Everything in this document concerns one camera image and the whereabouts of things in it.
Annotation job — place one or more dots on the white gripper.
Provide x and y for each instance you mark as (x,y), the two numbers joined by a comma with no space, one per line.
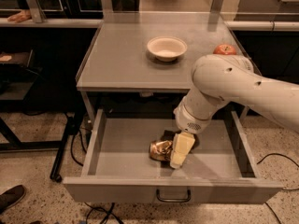
(188,120)

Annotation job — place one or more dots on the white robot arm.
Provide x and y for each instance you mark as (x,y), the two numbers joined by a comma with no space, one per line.
(218,80)

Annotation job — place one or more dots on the grey open top drawer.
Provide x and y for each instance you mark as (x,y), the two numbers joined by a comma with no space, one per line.
(118,167)

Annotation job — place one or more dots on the grey counter cabinet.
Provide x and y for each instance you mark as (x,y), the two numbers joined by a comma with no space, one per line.
(118,59)

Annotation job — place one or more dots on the white paper bowl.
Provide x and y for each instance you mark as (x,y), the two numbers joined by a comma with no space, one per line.
(166,48)

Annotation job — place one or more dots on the red apple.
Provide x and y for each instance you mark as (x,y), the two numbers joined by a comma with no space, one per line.
(225,49)

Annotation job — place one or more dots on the dark shoe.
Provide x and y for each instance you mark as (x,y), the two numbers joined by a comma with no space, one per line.
(11,197)

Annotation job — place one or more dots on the bystander hand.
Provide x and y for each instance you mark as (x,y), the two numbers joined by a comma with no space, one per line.
(23,15)

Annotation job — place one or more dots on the black drawer handle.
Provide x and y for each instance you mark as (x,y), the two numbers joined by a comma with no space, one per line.
(172,197)

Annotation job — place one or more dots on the grey horizontal rail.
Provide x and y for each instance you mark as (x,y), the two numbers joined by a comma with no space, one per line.
(54,23)

